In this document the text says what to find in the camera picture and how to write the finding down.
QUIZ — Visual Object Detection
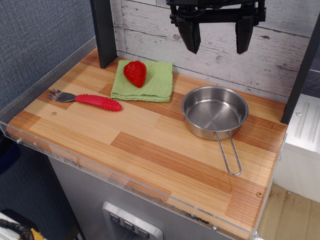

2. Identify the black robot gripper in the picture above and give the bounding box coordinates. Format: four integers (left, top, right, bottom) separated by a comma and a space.
165, 0, 266, 55

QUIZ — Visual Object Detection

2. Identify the red plastic strawberry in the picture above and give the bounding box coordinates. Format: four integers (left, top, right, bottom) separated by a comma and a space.
123, 61, 147, 88

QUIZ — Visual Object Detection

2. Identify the green folded cloth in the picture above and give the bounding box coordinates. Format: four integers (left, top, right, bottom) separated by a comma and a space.
110, 60, 173, 103

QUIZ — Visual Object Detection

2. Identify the white aluminium box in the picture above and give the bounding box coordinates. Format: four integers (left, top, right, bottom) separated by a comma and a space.
273, 94, 320, 202

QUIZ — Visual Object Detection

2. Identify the grey cabinet with dispenser panel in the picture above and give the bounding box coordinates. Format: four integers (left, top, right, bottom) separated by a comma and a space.
49, 157, 227, 240

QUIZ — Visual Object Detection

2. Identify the clear acrylic edge guard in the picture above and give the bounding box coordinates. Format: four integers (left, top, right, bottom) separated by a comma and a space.
1, 39, 287, 240

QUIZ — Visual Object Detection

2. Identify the yellow object at corner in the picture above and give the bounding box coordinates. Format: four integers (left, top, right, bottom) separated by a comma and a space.
31, 228, 45, 240

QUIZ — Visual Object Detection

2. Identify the steel bowl with wire handle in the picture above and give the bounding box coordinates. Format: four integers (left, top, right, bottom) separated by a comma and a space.
181, 85, 249, 176

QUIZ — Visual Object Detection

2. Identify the dark right upright post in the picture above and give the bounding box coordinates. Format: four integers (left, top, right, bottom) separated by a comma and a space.
280, 16, 320, 125

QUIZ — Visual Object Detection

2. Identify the dark upright post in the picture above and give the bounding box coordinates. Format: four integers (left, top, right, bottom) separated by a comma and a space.
90, 0, 118, 69
280, 16, 320, 125

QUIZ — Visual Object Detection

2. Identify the dark left upright post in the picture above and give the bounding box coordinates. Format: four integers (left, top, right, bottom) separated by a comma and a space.
90, 0, 118, 69

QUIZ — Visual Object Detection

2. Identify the red handled metal fork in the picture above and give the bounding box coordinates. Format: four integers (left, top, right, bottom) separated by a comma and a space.
47, 88, 123, 112

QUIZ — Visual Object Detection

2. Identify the black braided cable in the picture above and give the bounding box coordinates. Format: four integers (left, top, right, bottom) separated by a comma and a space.
0, 218, 33, 240

